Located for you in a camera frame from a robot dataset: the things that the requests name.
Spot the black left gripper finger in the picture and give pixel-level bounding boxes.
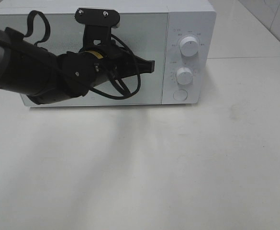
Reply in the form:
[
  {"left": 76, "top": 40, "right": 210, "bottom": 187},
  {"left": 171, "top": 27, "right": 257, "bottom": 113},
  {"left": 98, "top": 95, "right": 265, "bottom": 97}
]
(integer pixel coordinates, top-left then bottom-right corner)
[{"left": 131, "top": 56, "right": 155, "bottom": 75}]

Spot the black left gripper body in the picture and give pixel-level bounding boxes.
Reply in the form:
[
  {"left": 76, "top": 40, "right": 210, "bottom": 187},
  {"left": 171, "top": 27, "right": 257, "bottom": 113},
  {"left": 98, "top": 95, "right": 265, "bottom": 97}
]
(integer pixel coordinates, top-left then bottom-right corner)
[{"left": 79, "top": 39, "right": 135, "bottom": 79}]

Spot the white microwave door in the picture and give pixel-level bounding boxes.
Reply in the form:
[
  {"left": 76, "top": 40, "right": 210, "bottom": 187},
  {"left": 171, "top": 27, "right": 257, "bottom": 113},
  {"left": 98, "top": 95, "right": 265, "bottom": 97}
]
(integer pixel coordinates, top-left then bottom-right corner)
[{"left": 0, "top": 12, "right": 169, "bottom": 107}]

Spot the white microwave knob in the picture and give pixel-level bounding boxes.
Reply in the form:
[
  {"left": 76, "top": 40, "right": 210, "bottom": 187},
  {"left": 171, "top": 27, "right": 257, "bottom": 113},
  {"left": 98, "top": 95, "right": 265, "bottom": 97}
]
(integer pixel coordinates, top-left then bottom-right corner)
[
  {"left": 176, "top": 67, "right": 194, "bottom": 85},
  {"left": 179, "top": 35, "right": 199, "bottom": 57}
]

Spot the round white door button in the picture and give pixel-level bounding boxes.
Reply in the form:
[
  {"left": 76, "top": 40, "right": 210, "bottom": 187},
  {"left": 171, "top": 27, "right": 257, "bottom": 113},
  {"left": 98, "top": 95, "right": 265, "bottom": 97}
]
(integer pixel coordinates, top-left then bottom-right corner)
[{"left": 173, "top": 90, "right": 188, "bottom": 101}]

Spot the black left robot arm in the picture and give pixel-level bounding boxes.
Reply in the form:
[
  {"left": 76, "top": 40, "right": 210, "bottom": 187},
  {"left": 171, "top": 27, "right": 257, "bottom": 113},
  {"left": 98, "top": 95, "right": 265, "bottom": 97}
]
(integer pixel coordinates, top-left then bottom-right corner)
[{"left": 0, "top": 28, "right": 155, "bottom": 105}]

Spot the white microwave oven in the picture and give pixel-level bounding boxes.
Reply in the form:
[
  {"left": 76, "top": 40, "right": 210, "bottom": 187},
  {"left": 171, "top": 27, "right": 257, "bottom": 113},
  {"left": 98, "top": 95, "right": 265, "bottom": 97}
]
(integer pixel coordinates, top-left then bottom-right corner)
[{"left": 0, "top": 0, "right": 216, "bottom": 104}]

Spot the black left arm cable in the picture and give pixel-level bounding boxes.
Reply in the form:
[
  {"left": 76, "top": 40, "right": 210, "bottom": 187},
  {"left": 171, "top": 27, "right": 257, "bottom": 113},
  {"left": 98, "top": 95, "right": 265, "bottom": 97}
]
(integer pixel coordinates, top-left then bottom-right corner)
[{"left": 88, "top": 34, "right": 142, "bottom": 99}]

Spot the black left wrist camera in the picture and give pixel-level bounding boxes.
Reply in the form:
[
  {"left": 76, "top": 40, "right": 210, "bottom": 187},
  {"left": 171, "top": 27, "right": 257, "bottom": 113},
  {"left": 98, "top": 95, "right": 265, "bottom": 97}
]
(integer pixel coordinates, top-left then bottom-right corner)
[{"left": 74, "top": 8, "right": 120, "bottom": 51}]

